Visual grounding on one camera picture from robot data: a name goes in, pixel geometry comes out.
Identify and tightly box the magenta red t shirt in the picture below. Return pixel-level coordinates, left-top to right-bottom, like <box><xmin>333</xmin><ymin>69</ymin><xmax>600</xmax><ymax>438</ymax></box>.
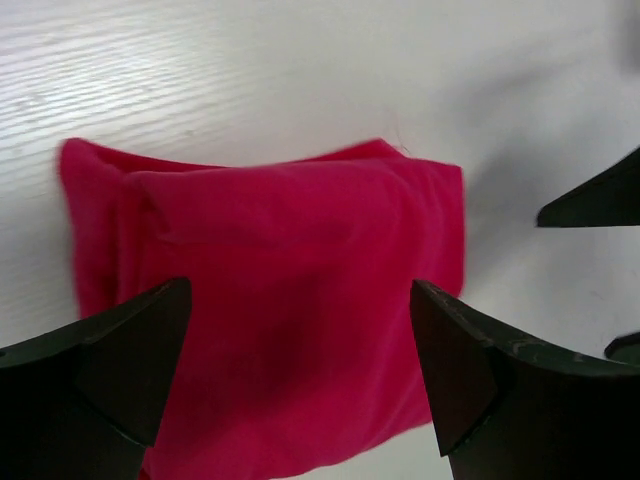
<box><xmin>58</xmin><ymin>139</ymin><xmax>465</xmax><ymax>479</ymax></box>

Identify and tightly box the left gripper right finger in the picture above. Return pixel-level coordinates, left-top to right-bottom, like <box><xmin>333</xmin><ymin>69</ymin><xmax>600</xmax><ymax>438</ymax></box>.
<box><xmin>410</xmin><ymin>281</ymin><xmax>639</xmax><ymax>480</ymax></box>

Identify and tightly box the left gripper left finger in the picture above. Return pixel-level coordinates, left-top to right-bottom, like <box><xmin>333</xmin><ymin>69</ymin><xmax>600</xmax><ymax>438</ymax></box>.
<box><xmin>1</xmin><ymin>278</ymin><xmax>191</xmax><ymax>480</ymax></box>

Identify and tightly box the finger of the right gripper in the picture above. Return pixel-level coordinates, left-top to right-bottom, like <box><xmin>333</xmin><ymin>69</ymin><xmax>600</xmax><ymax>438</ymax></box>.
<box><xmin>604</xmin><ymin>332</ymin><xmax>640</xmax><ymax>363</ymax></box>
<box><xmin>536</xmin><ymin>148</ymin><xmax>639</xmax><ymax>228</ymax></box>

